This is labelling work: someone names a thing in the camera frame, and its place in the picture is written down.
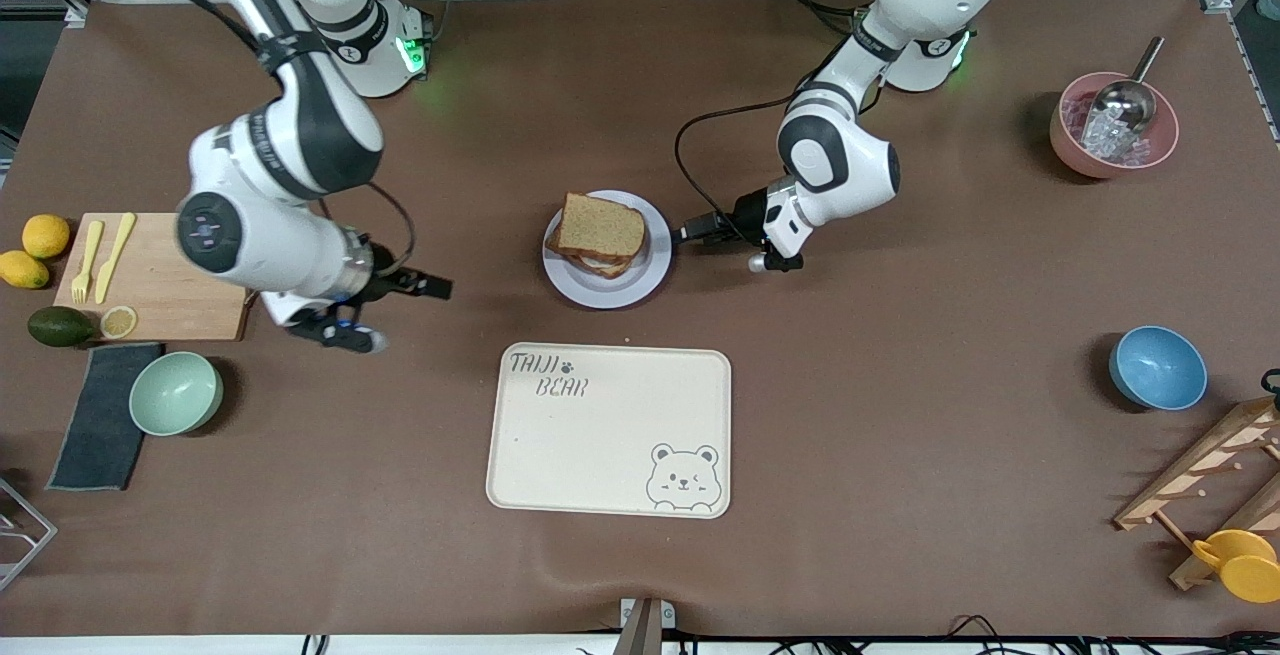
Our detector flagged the plain brown bread slice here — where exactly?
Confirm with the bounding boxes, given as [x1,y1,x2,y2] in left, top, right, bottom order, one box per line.
[556,192,647,261]

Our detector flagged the white round plate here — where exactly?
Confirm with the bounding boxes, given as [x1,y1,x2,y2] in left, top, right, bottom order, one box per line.
[543,190,673,310]

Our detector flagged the wooden cutting board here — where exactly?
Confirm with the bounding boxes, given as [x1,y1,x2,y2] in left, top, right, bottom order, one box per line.
[53,212,261,341]

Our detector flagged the cream bear print tray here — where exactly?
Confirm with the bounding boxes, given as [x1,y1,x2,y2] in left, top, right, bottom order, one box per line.
[486,342,732,519]

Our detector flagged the pale green bowl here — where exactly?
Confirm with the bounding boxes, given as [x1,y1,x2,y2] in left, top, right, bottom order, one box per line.
[129,351,224,437]

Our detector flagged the yellow plastic knife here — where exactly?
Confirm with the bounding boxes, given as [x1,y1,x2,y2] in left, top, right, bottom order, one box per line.
[95,212,137,304]

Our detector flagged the yellow plastic fork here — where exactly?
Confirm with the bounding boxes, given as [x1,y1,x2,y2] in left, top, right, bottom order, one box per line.
[71,220,105,304]

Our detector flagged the dark grey cloth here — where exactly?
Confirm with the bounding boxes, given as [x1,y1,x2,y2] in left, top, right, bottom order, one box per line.
[46,343,164,492]

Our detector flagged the dark green avocado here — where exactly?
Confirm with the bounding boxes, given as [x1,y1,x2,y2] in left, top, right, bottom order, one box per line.
[27,306,96,348]

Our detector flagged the round yellow lemon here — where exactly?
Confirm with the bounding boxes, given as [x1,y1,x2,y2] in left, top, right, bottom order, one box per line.
[22,214,72,260]

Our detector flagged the oval yellow lemon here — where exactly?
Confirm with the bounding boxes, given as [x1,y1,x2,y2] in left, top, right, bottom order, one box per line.
[0,250,51,290]

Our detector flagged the clear ice cubes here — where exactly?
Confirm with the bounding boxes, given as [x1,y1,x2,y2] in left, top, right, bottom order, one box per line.
[1062,95,1151,164]

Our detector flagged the metal scoop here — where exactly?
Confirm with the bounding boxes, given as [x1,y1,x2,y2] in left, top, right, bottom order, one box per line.
[1090,36,1166,136]

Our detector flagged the pink bowl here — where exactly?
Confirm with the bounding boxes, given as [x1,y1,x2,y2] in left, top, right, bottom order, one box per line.
[1050,71,1181,180]

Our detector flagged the blue bowl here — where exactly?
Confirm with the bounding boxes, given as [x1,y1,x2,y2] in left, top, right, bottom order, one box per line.
[1108,325,1209,411]

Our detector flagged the wooden peg rack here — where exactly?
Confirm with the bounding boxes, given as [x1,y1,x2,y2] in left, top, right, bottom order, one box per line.
[1113,397,1280,592]

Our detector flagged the yellow cup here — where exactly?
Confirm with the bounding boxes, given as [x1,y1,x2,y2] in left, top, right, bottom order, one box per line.
[1192,530,1280,604]

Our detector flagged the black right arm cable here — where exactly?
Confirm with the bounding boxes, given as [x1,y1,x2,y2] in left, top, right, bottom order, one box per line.
[365,180,416,276]

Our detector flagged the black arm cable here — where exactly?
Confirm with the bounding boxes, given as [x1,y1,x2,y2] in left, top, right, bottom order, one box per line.
[365,180,416,276]
[675,95,811,228]

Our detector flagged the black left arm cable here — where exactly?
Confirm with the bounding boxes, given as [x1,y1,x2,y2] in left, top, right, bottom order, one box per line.
[675,95,811,228]

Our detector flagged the metal table edge bracket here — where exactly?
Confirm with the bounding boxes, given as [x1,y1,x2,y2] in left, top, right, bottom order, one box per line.
[620,597,677,655]

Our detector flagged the metal wire basket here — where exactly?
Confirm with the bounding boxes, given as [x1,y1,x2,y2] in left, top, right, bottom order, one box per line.
[0,478,58,593]

